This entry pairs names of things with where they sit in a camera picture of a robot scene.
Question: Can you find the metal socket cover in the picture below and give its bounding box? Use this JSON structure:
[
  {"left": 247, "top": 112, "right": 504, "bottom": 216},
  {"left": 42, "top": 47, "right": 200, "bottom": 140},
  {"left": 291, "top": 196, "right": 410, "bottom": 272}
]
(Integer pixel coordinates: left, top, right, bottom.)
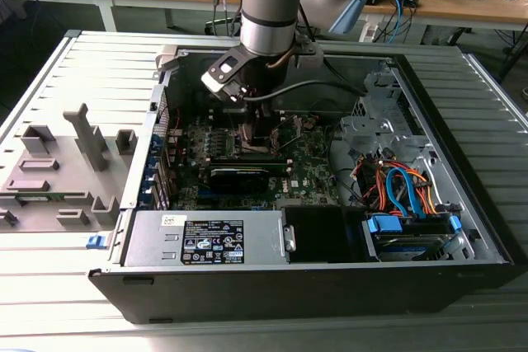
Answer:
[{"left": 270, "top": 115, "right": 303, "bottom": 152}]

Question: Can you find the CPU socket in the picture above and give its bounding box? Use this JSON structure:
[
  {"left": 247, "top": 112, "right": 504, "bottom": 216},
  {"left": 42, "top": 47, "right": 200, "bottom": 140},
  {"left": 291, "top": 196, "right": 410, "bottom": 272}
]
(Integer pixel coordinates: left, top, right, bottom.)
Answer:
[{"left": 234, "top": 128, "right": 281, "bottom": 155}]

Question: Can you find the installed RAM stick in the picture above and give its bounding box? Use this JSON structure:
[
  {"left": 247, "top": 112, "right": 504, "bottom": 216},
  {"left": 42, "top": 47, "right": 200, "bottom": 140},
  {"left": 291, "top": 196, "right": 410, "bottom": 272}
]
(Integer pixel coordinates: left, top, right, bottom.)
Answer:
[{"left": 210, "top": 155, "right": 286, "bottom": 168}]

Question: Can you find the green motherboard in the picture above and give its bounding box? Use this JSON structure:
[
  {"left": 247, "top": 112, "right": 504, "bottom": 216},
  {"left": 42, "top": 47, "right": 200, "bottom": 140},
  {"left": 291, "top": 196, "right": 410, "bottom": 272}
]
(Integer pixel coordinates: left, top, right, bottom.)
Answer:
[{"left": 164, "top": 110, "right": 343, "bottom": 211}]

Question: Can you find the black graphics card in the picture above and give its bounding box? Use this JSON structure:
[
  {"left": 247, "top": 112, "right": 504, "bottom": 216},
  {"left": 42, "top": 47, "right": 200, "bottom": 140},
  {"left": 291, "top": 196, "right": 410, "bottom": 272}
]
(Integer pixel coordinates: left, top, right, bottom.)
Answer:
[{"left": 209, "top": 167, "right": 270, "bottom": 195}]

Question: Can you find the metal drive cage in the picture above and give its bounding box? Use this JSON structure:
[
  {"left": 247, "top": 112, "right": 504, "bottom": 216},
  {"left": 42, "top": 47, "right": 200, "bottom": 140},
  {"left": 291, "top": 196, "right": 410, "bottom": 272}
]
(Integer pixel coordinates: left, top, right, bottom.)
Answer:
[{"left": 340, "top": 69, "right": 434, "bottom": 155}]

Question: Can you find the black plastic shroud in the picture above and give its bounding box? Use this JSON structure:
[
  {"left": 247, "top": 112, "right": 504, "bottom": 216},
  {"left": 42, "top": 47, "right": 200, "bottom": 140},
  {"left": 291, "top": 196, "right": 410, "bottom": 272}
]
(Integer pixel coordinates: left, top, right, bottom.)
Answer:
[{"left": 283, "top": 205, "right": 366, "bottom": 265}]

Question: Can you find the grey power supply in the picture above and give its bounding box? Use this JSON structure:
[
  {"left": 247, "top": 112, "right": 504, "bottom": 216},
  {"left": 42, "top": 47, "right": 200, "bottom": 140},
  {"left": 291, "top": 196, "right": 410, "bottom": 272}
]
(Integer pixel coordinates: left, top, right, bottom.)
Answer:
[{"left": 122, "top": 209, "right": 296, "bottom": 267}]

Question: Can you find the hard disk in blue carrier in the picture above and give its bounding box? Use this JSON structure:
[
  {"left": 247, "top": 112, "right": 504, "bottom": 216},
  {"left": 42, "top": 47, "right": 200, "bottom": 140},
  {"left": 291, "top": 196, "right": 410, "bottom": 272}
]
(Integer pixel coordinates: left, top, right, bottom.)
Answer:
[{"left": 361, "top": 211, "right": 463, "bottom": 263}]

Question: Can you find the grey parts rack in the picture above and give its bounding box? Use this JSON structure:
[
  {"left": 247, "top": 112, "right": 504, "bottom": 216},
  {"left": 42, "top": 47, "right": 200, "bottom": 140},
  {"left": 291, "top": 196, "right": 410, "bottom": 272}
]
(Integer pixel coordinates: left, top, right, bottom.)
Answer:
[{"left": 0, "top": 102, "right": 139, "bottom": 233}]

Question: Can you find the black PC case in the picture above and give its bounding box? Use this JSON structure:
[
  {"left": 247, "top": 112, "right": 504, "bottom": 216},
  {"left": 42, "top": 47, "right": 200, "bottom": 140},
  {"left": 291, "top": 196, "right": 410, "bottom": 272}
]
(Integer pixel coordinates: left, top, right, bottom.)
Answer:
[{"left": 88, "top": 45, "right": 521, "bottom": 325}]

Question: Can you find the green RAM stick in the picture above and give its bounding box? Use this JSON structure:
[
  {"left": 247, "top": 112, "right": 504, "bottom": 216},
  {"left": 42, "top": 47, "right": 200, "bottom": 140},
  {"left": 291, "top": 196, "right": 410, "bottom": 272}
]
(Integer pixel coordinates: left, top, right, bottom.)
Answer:
[{"left": 18, "top": 191, "right": 53, "bottom": 204}]

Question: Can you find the copper coloured cable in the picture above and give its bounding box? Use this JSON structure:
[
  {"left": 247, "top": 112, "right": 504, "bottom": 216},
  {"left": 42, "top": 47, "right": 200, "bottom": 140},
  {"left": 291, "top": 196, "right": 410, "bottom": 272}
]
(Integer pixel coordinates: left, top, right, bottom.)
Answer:
[{"left": 266, "top": 49, "right": 297, "bottom": 69}]

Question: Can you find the black camera cable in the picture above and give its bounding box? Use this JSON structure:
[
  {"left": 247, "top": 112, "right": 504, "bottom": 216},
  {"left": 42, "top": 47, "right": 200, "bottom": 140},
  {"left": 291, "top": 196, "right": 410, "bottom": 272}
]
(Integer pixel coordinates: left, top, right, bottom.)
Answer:
[{"left": 241, "top": 79, "right": 368, "bottom": 101}]

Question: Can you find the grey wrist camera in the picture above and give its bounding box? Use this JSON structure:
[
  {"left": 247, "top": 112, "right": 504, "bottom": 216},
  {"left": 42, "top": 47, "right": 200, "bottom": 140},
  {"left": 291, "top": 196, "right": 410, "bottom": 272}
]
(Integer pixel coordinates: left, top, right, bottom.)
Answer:
[{"left": 295, "top": 40, "right": 325, "bottom": 69}]

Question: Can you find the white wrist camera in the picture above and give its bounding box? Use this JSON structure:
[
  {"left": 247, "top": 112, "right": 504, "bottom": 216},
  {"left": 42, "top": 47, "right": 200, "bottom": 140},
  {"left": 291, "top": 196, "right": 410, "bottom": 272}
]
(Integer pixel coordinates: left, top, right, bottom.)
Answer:
[{"left": 200, "top": 47, "right": 251, "bottom": 104}]

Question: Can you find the blue flat wire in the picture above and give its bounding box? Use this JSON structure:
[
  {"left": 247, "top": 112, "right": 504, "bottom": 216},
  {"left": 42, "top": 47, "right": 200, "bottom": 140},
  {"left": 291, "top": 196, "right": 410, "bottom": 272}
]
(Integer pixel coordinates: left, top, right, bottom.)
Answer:
[{"left": 385, "top": 165, "right": 430, "bottom": 219}]

